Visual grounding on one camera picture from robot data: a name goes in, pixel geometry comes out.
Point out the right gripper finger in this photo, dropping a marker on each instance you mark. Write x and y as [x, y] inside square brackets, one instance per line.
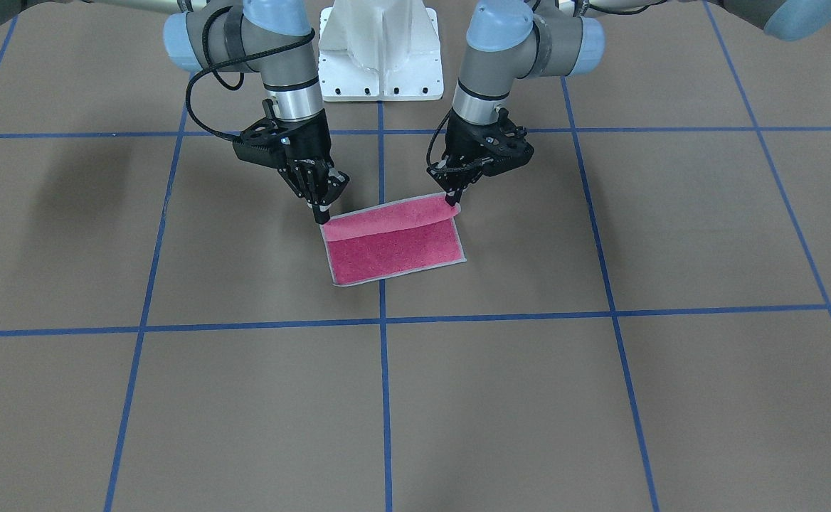
[325, 214]
[318, 211]

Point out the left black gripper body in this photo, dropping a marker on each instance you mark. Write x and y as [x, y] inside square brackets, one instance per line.
[460, 146]

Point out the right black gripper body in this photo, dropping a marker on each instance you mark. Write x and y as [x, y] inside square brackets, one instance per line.
[311, 144]

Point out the pink grey-backed towel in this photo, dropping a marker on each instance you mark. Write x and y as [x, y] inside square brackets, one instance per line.
[393, 239]

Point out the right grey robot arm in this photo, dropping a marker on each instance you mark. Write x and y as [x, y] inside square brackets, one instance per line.
[227, 40]

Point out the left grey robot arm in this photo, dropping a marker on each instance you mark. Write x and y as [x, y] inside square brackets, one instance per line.
[507, 41]

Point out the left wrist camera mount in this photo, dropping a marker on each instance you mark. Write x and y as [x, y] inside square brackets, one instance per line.
[505, 145]

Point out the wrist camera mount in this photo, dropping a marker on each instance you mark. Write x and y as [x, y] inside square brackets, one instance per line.
[261, 144]
[505, 145]

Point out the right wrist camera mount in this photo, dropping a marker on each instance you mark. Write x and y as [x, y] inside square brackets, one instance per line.
[261, 144]

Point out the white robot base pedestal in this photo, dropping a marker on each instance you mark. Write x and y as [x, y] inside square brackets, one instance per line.
[385, 51]

